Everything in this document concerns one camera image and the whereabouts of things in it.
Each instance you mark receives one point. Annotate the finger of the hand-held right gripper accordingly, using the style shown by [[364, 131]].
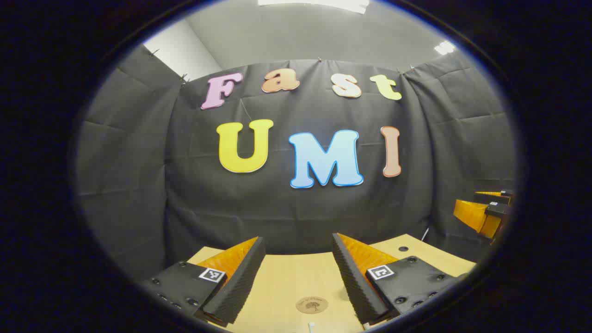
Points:
[[497, 197], [471, 215]]

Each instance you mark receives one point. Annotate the black backdrop cloth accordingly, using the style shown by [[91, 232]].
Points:
[[185, 208]]

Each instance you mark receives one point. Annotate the ceiling light panel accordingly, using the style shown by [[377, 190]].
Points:
[[444, 47], [319, 3]]

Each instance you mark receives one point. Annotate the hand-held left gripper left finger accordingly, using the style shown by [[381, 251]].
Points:
[[240, 282]]

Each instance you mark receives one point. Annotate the round cork coaster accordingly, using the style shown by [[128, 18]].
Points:
[[311, 305]]

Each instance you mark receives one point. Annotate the wooden desktop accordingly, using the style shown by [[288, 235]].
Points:
[[291, 277]]

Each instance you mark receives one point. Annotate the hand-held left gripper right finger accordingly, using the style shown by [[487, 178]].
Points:
[[354, 282]]

